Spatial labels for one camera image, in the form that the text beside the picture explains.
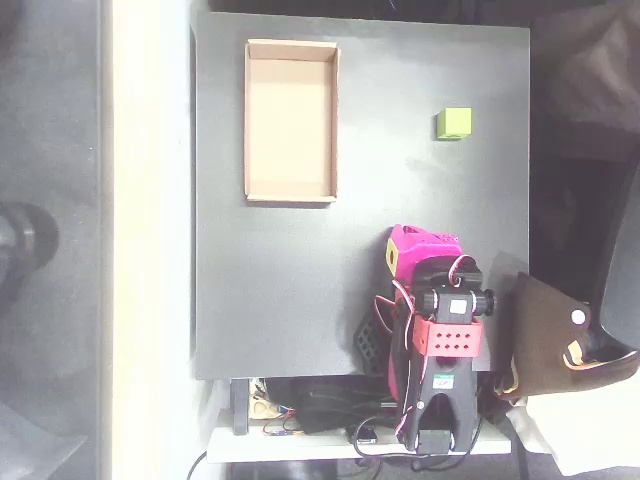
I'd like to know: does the green cube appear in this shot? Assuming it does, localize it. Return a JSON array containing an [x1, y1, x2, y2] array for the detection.
[[436, 107, 473, 140]]

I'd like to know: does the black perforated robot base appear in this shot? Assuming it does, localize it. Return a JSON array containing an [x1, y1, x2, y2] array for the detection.
[[352, 304, 396, 377]]

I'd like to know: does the black power adapter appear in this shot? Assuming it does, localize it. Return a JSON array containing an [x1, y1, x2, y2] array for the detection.
[[296, 388, 362, 436]]

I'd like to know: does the shallow cardboard box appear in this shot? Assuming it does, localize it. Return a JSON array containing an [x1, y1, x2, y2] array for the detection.
[[243, 38, 342, 204]]

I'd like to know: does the small black plug box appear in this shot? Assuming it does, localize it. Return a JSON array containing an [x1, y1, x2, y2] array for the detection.
[[346, 424, 380, 446]]

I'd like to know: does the small wooden circuit board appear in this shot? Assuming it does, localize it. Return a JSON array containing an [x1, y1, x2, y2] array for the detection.
[[249, 380, 296, 422]]

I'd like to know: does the white shelf board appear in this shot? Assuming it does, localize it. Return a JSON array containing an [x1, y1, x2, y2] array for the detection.
[[206, 408, 512, 464]]

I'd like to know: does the white cloth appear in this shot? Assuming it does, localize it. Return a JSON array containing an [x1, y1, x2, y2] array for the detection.
[[508, 394, 640, 477]]

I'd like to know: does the black round stand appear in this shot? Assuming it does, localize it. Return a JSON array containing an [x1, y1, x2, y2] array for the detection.
[[0, 201, 61, 301]]

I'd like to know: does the black floor cable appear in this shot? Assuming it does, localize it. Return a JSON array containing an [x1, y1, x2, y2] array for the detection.
[[186, 449, 209, 480]]

